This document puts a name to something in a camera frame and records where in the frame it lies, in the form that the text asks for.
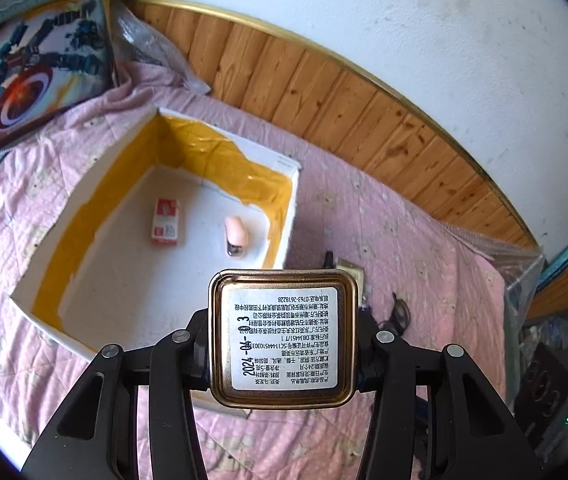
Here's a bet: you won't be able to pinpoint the pink printed blanket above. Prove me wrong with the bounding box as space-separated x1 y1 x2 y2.
0 62 520 480

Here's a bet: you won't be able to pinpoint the white foam box yellow tape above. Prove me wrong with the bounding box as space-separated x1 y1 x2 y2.
10 106 301 416

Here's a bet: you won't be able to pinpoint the gold tin with white label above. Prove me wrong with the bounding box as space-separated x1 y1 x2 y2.
208 269 362 407

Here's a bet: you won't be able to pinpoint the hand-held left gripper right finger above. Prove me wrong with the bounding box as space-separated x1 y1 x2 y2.
356 310 545 480

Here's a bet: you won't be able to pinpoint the dark device with green light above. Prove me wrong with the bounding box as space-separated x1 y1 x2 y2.
514 342 568 461

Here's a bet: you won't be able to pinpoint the clear bubble wrap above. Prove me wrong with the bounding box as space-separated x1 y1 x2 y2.
114 0 212 97

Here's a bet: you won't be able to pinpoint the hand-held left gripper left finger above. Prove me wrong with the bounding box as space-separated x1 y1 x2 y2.
21 308 212 480

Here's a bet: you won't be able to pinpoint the clear plastic bag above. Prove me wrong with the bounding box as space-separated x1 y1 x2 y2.
444 220 545 321

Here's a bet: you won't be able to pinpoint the wooden wall panelling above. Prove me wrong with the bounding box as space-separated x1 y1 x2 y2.
129 0 540 251

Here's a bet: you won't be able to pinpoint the superhero printed box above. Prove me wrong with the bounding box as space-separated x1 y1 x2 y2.
0 0 120 168

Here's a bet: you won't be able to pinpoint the red and white staple box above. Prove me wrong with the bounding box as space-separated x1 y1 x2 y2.
151 197 181 247

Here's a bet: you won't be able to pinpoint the black framed glasses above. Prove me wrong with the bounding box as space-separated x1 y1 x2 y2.
376 292 412 333

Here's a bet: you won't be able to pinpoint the pink stapler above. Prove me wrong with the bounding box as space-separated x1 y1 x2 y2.
224 215 251 258

